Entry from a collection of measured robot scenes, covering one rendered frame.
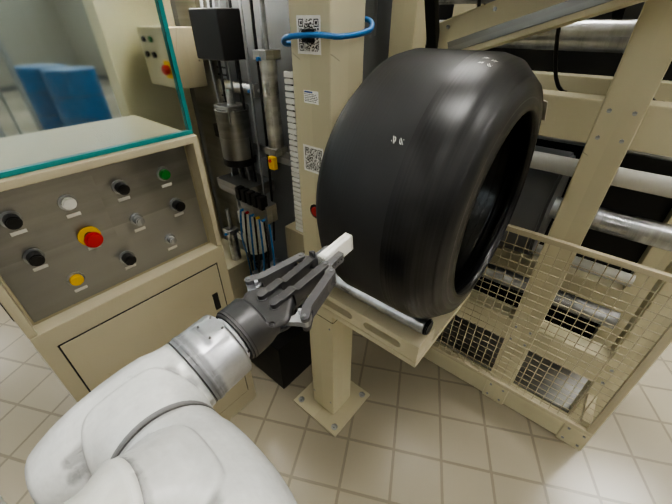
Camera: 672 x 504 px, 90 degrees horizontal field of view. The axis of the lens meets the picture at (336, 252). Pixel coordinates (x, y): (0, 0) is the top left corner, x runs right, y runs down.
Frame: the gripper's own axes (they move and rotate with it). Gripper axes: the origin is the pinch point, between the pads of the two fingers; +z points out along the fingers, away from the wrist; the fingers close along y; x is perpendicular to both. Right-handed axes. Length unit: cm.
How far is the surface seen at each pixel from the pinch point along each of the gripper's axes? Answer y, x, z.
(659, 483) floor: -90, 135, 78
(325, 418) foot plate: 30, 125, 11
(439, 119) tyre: -4.6, -14.5, 22.1
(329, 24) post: 29, -25, 36
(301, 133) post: 39, 0, 32
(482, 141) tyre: -11.2, -11.4, 24.3
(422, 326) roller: -7.3, 35.2, 20.2
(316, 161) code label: 34.1, 6.1, 31.3
